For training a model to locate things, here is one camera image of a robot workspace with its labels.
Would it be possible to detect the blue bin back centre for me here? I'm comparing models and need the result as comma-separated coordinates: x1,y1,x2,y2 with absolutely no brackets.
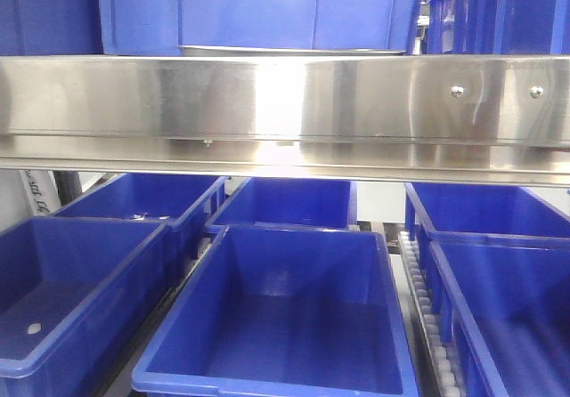
205,177,357,235

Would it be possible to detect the blue bin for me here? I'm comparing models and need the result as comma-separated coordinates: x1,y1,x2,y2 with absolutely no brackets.
99,0,421,56
404,182,569,257
430,242,569,396
1,217,168,396
205,177,357,235
1,0,102,55
54,174,227,269
132,225,419,396

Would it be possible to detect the blue bin back left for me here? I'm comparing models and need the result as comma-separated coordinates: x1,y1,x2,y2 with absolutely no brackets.
54,174,227,269

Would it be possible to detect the blue bin front centre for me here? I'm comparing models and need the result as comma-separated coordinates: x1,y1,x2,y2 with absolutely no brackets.
132,225,419,396

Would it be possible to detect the blue bin back right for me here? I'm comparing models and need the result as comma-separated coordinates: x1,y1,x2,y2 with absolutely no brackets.
404,182,569,257

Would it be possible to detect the blue bin front left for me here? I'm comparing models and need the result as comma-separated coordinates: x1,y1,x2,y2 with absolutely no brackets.
1,217,168,396

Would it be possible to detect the white printed sign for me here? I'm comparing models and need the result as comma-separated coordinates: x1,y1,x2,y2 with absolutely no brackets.
20,169,61,215

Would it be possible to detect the blue bin front right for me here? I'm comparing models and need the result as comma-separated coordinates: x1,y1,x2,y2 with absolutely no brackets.
430,242,569,396

